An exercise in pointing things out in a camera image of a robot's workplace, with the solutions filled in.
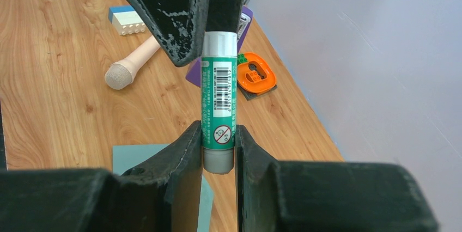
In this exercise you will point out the white green glue stick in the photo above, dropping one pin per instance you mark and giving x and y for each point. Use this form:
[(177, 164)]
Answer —
[(218, 104)]

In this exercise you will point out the grey-green envelope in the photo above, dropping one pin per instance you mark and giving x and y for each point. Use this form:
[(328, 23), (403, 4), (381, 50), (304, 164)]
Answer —
[(138, 159)]

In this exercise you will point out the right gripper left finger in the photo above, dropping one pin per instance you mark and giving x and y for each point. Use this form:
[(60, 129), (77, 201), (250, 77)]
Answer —
[(94, 199)]

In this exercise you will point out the white blue toy brick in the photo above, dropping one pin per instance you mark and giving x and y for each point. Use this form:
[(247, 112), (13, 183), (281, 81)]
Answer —
[(126, 20)]

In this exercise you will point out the pink toy microphone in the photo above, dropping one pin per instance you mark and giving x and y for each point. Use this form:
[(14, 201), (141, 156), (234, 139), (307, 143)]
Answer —
[(122, 73)]

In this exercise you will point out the purple stand with device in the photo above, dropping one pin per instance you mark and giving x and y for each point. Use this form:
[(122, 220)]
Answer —
[(221, 44)]

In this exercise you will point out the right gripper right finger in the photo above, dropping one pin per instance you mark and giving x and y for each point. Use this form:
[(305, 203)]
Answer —
[(275, 195)]

